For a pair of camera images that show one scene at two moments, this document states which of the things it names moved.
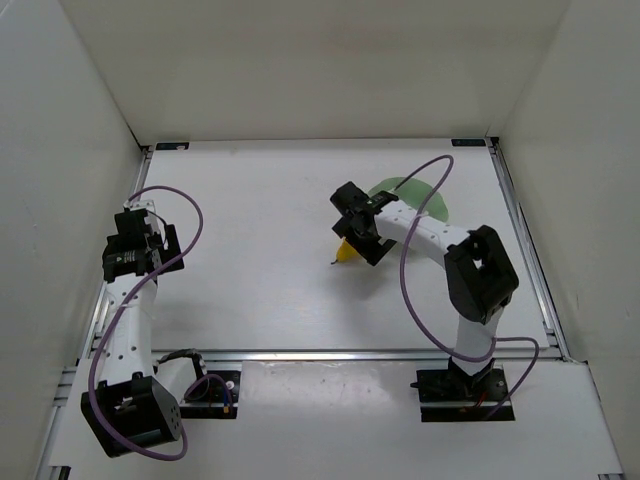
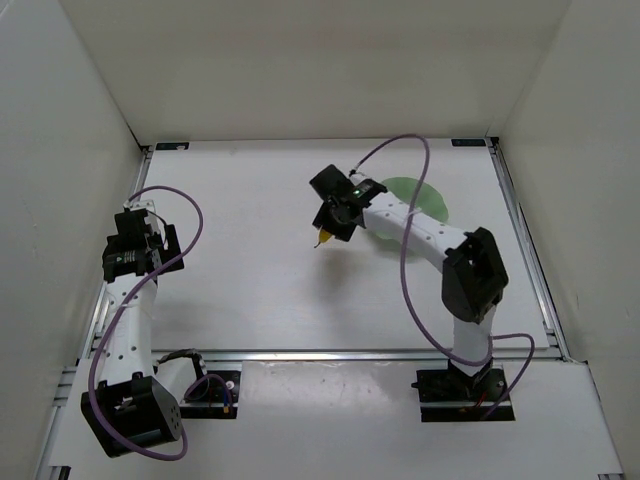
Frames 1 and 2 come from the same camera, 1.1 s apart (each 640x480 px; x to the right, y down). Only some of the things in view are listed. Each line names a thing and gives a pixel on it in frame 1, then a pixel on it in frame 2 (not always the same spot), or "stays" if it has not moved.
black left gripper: x=170 y=248 stays
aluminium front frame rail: x=536 y=356 stays
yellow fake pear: x=347 y=253 → x=324 y=236
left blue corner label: x=172 y=145 stays
